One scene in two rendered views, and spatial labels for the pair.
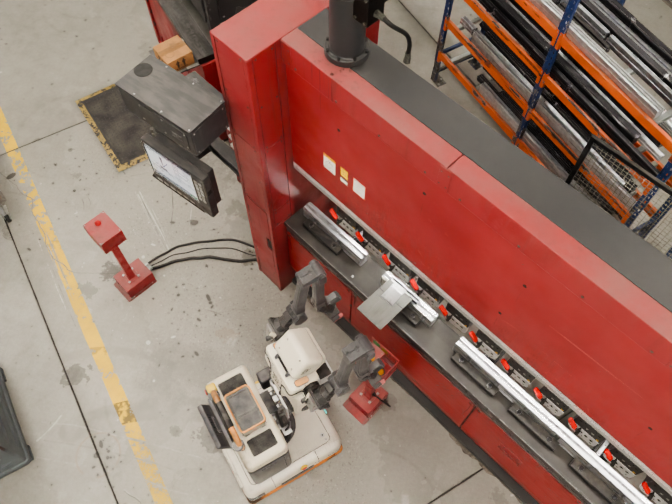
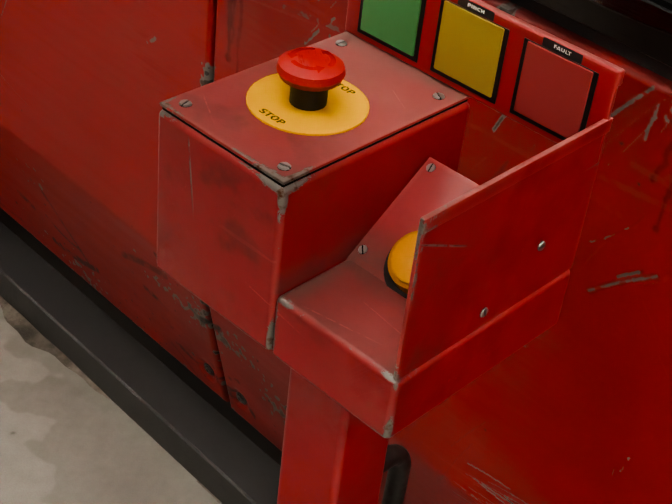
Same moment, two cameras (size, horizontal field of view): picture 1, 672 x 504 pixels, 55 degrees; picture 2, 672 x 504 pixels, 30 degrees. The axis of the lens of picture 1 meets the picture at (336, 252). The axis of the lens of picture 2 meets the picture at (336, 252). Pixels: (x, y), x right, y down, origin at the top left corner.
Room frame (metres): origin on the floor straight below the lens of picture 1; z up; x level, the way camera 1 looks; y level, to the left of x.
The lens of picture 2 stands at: (0.59, -0.20, 1.15)
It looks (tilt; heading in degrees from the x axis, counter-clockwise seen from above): 36 degrees down; 358
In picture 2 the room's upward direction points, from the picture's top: 7 degrees clockwise
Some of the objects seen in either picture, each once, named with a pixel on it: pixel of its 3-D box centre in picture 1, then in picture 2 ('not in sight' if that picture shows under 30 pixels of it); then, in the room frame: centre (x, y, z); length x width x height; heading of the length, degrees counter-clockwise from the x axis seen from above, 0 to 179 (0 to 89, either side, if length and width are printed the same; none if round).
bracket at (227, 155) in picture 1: (215, 161); not in sight; (2.29, 0.73, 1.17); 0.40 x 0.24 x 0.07; 46
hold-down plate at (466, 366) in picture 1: (474, 373); not in sight; (1.11, -0.78, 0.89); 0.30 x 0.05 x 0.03; 46
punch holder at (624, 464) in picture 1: (626, 457); not in sight; (0.61, -1.36, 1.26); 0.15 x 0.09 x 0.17; 46
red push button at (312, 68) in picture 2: not in sight; (309, 85); (1.23, -0.20, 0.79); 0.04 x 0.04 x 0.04
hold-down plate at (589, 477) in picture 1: (596, 483); not in sight; (0.55, -1.35, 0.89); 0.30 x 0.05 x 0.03; 46
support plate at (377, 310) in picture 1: (384, 304); not in sight; (1.47, -0.28, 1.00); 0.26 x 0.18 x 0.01; 136
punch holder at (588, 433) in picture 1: (590, 425); not in sight; (0.75, -1.22, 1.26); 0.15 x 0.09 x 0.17; 46
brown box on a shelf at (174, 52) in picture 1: (172, 52); not in sight; (3.31, 1.16, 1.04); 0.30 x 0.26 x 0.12; 31
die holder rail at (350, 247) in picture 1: (335, 233); not in sight; (1.96, 0.01, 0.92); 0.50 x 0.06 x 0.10; 46
